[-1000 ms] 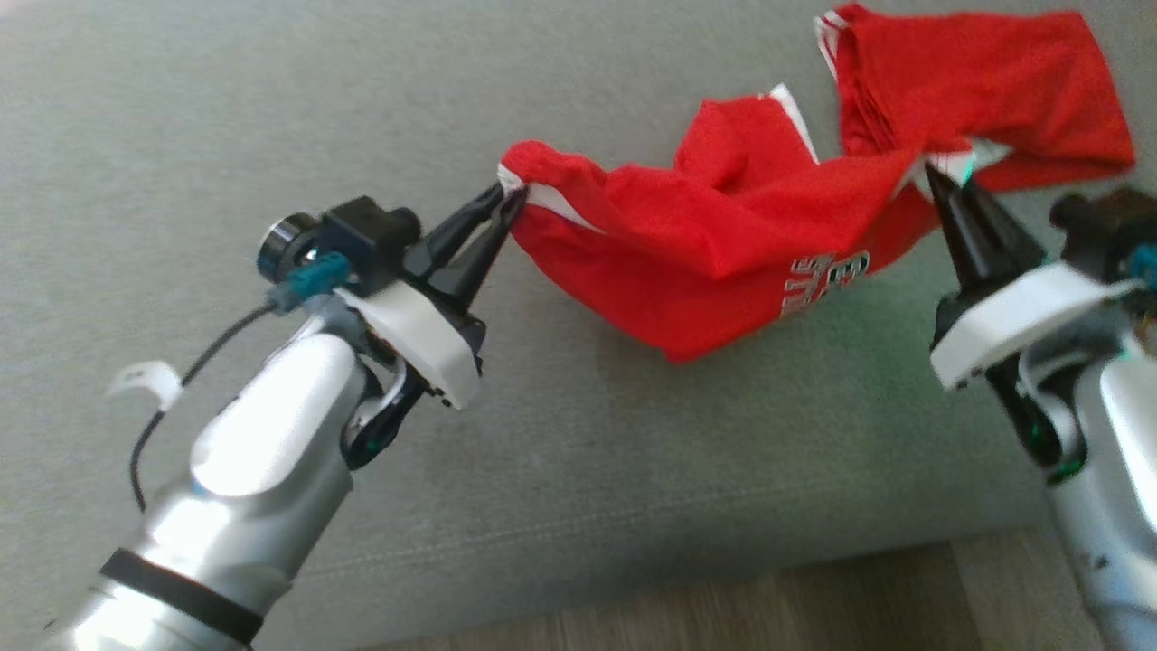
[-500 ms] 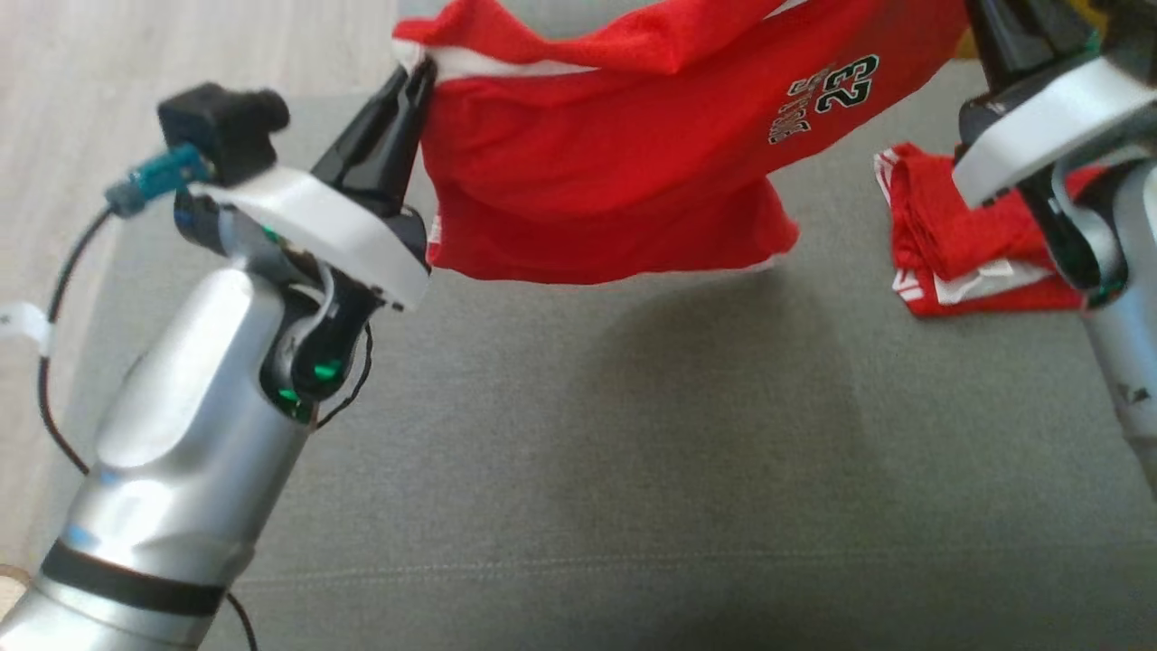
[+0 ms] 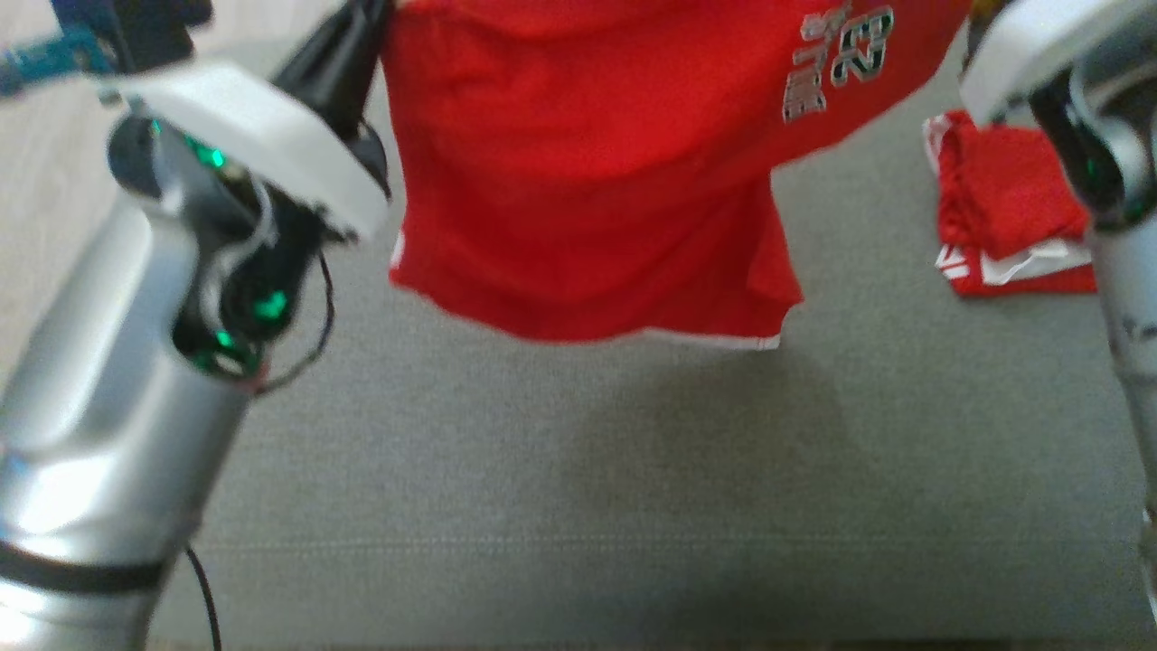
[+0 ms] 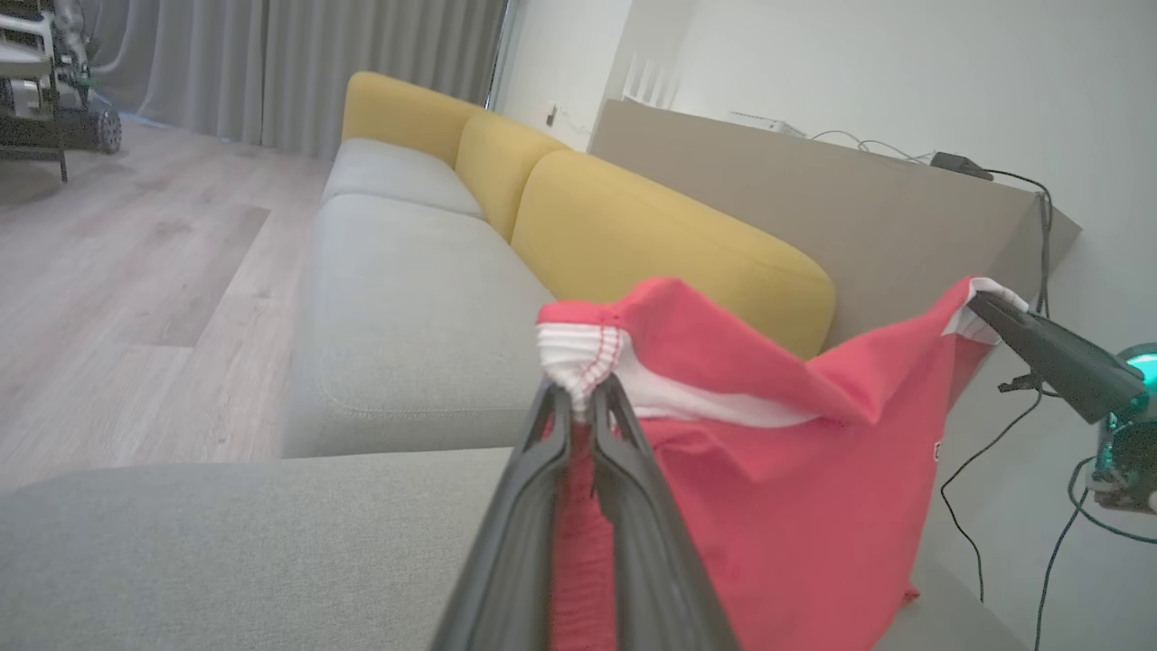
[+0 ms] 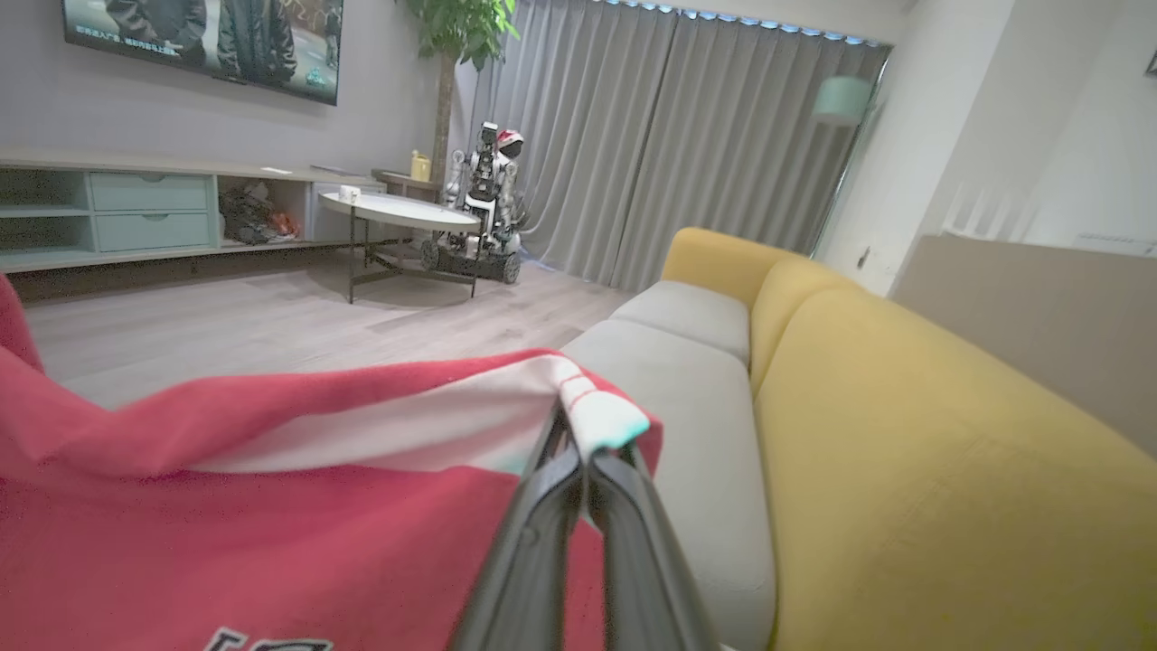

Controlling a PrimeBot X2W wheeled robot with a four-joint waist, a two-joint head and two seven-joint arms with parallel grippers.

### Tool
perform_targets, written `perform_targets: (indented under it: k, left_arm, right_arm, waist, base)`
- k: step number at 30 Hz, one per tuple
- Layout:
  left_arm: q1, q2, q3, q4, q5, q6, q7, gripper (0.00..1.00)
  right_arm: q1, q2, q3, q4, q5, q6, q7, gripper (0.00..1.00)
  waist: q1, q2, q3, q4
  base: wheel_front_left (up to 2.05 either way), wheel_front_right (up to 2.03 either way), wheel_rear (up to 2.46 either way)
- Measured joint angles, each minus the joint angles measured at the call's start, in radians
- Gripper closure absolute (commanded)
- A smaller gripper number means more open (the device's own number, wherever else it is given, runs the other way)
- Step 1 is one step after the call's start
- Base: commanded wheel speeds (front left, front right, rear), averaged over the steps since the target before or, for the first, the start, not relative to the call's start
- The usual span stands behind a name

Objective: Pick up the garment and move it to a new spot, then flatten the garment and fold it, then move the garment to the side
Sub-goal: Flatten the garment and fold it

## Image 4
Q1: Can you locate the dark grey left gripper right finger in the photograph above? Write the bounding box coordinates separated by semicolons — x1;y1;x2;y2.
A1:
589;374;740;651

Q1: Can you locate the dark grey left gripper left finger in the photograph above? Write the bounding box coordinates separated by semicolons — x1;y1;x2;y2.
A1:
432;380;573;651

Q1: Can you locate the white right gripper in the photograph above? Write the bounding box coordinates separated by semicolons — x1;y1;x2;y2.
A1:
967;291;1157;516

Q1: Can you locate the red white-trimmed printed shirt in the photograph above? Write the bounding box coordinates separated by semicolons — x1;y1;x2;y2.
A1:
536;276;1031;651

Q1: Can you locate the black power adapter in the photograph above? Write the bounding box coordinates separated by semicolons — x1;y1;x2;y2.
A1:
929;151;995;182

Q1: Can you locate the beige cabinet behind sofa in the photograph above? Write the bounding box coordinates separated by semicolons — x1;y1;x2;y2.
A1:
588;98;1083;358

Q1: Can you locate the grey sofa seat cushion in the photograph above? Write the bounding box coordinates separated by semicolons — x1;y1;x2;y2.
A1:
321;137;486;221
282;193;557;459

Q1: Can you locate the grey fabric sofa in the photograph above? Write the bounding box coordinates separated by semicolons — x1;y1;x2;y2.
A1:
0;446;1027;651

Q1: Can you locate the yellow sofa back cushion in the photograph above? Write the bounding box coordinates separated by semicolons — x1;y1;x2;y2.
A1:
341;71;484;170
511;149;837;360
455;110;572;243

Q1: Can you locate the small white box device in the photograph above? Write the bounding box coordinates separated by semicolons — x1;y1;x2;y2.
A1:
729;110;807;139

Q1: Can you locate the grey pleated curtain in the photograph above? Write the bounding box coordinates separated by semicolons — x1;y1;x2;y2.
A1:
81;0;509;162

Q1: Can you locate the black power cable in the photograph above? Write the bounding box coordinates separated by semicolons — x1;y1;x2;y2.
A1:
940;167;1056;604

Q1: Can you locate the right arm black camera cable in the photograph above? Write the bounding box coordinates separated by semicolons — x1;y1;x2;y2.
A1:
1033;455;1157;651

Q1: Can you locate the thin white cable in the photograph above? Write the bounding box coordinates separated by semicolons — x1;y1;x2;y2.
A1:
807;129;934;165

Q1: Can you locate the white slatted wall vent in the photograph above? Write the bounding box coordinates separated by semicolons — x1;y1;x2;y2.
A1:
622;52;681;111

